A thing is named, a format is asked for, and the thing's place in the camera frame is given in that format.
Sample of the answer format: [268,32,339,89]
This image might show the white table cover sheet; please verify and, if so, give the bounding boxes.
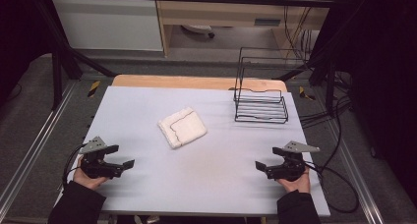
[53,85,331,217]

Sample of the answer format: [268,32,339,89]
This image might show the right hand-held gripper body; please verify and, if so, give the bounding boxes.
[274,140,321,182]

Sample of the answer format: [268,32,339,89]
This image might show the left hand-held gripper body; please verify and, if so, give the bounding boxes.
[78,136,116,180]

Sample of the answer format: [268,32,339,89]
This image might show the black floor cable bundle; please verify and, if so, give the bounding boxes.
[299,70,357,129]

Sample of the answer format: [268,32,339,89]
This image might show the wooden table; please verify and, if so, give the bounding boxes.
[111,74,288,93]

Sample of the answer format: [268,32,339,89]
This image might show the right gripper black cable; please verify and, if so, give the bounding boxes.
[304,160,360,214]

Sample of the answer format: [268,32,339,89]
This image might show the black curtain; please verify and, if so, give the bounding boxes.
[309,0,417,198]

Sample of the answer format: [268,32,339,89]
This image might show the office chair base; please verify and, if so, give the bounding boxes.
[181,24,216,39]

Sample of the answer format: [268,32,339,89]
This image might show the hanging desk cables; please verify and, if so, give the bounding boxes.
[282,0,324,60]

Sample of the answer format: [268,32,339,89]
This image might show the white towel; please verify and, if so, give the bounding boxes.
[157,106,209,149]

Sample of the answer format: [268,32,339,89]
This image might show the black wire rack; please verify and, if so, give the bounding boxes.
[233,46,309,124]

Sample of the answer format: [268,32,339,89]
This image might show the aluminium floor rail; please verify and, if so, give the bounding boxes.
[323,119,385,224]
[0,81,78,212]

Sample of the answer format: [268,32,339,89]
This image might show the light wooden desk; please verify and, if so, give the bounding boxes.
[153,0,338,58]

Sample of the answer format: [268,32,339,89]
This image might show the person's right hand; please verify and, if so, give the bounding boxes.
[276,166,312,195]

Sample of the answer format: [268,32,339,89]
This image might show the person's left hand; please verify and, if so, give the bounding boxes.
[72,154,109,191]

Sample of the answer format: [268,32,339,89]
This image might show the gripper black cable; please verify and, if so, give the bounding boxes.
[304,160,360,214]
[61,143,88,190]

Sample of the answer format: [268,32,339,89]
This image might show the white cabinet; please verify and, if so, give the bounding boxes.
[50,0,164,52]

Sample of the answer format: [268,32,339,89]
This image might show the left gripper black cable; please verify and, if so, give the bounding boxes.
[61,143,88,190]

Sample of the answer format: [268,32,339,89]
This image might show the black metal frame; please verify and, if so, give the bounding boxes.
[30,0,348,118]

